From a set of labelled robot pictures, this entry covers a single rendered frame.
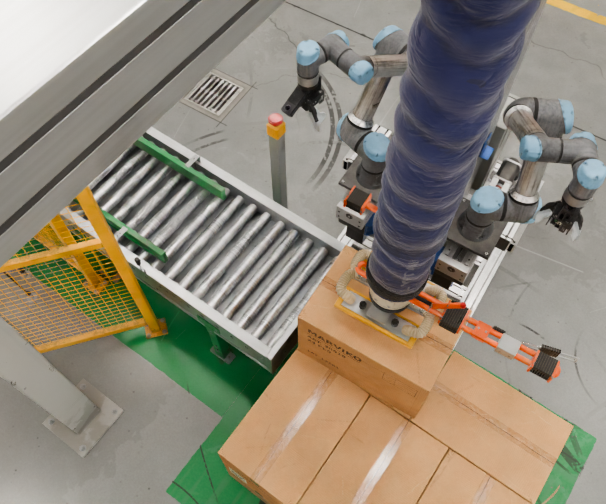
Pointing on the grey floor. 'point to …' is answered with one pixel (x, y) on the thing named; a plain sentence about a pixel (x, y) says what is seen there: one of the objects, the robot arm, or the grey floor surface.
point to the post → (278, 163)
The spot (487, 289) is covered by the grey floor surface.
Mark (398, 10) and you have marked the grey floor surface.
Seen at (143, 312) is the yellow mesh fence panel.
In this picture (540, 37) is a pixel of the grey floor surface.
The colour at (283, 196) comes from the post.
